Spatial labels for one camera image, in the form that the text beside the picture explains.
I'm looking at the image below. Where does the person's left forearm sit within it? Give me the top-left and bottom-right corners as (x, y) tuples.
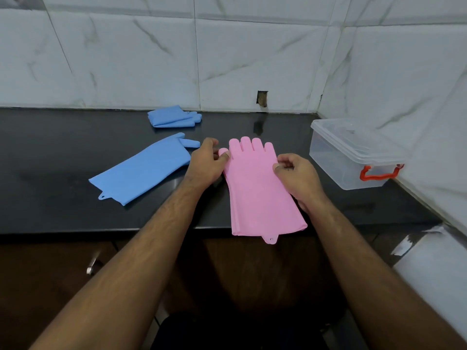
(29, 179), (216, 350)

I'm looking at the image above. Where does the person's right hand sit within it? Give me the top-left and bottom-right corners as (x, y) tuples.
(273, 153), (330, 212)

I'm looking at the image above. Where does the folded blue rubber glove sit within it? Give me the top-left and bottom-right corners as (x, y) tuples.
(147, 105), (203, 129)

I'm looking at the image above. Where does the pink rubber glove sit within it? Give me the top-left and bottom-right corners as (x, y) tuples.
(218, 136), (308, 245)

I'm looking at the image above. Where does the brown wooden cabinet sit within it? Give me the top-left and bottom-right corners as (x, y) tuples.
(0, 227), (369, 350)

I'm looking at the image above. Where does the clear plastic box lid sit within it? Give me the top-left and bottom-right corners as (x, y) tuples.
(311, 118), (406, 167)

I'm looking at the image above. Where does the red box handle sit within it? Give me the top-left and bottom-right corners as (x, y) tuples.
(360, 163), (405, 182)

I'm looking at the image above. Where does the person's dark clothing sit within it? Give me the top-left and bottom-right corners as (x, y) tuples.
(151, 310), (330, 350)

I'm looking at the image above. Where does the flat blue rubber glove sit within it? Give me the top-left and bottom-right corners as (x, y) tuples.
(88, 132), (201, 207)

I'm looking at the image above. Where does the clear plastic storage box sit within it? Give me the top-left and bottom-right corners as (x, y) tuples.
(309, 119), (405, 191)

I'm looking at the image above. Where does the person's left hand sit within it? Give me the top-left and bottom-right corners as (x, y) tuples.
(183, 137), (231, 191)

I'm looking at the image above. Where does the person's right forearm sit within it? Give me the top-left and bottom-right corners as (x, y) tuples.
(297, 195), (467, 350)

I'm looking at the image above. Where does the metal cabinet handle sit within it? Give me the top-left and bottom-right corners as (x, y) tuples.
(86, 251), (103, 276)

